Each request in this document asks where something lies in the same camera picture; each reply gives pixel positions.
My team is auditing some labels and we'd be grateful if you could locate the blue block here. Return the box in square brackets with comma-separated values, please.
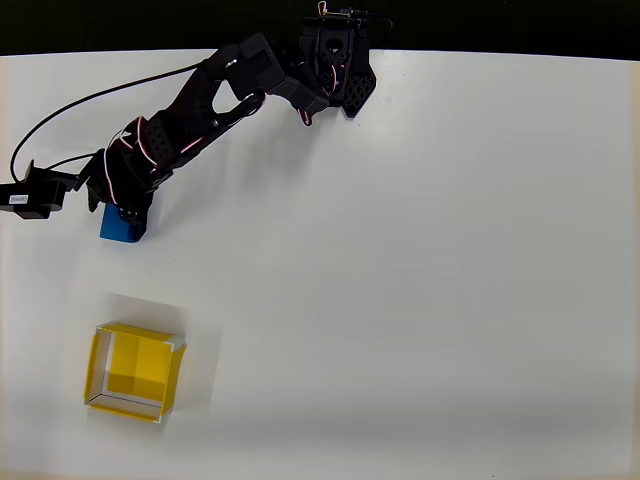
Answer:
[99, 201, 145, 248]

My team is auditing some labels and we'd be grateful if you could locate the yellow open box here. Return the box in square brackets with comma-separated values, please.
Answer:
[82, 322, 188, 425]

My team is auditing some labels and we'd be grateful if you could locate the red white servo wire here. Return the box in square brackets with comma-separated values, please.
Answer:
[103, 116, 157, 207]

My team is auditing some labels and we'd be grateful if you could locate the black wrist-mounted camera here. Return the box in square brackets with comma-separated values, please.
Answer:
[0, 159, 81, 221]

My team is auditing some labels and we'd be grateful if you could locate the black camera cable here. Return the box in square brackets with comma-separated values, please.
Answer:
[9, 60, 209, 182]

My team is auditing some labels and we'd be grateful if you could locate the black power cable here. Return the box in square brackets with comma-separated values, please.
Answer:
[339, 5, 395, 37]

